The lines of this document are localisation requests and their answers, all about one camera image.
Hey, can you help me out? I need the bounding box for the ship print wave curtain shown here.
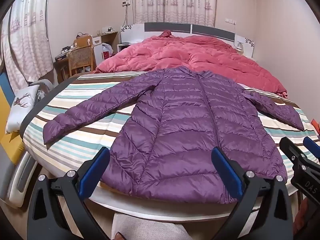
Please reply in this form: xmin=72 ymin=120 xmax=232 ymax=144
xmin=0 ymin=0 xmax=54 ymax=88

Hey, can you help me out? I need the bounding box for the person's red garment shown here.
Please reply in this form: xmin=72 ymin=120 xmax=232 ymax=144
xmin=294 ymin=196 xmax=320 ymax=234

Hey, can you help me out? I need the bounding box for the white plastic bag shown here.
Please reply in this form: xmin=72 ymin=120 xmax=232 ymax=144
xmin=101 ymin=43 xmax=113 ymax=61

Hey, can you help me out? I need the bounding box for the wicker back wooden chair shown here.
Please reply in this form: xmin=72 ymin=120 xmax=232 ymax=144
xmin=61 ymin=44 xmax=95 ymax=78

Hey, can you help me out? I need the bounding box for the grey round object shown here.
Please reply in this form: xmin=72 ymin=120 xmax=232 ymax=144
xmin=29 ymin=79 xmax=54 ymax=98

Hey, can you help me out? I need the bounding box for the yellow wall panel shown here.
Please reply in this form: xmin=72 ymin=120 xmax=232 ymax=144
xmin=0 ymin=85 xmax=25 ymax=160

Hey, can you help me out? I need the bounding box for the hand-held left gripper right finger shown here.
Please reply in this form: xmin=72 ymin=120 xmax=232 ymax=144
xmin=211 ymin=147 xmax=293 ymax=240

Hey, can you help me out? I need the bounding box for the blue wall panel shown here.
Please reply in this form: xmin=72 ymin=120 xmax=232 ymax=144
xmin=0 ymin=71 xmax=12 ymax=105

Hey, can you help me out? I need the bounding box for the ship print window curtain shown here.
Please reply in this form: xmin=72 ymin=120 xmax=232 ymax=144
xmin=132 ymin=0 xmax=217 ymax=27

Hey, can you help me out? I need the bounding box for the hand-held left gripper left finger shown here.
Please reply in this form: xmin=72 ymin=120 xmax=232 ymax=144
xmin=27 ymin=146 xmax=110 ymax=240

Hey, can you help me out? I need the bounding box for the white drawer cabinet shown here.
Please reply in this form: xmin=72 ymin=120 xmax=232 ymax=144
xmin=92 ymin=34 xmax=103 ymax=64

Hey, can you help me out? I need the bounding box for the wooden desk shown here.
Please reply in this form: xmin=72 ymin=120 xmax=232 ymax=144
xmin=54 ymin=31 xmax=118 ymax=80

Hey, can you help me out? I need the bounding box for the red duvet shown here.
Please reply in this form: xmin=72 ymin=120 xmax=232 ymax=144
xmin=96 ymin=30 xmax=288 ymax=98

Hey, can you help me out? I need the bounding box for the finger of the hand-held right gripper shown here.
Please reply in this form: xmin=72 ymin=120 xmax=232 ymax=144
xmin=303 ymin=137 xmax=320 ymax=167
xmin=279 ymin=137 xmax=308 ymax=167

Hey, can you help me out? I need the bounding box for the deer print pillow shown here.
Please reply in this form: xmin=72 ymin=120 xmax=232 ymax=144
xmin=5 ymin=84 xmax=40 ymax=134

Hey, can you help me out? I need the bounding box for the person's leg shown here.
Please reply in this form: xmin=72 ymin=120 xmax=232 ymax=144
xmin=112 ymin=212 xmax=193 ymax=240

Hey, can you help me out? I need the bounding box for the white and grey headboard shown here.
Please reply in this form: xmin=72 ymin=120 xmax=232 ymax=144
xmin=121 ymin=22 xmax=256 ymax=57

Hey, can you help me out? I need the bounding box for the purple down jacket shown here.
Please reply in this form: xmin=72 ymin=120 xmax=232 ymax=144
xmin=43 ymin=65 xmax=305 ymax=204

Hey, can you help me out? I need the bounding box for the brown bag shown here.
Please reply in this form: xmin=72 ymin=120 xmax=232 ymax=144
xmin=73 ymin=34 xmax=92 ymax=48

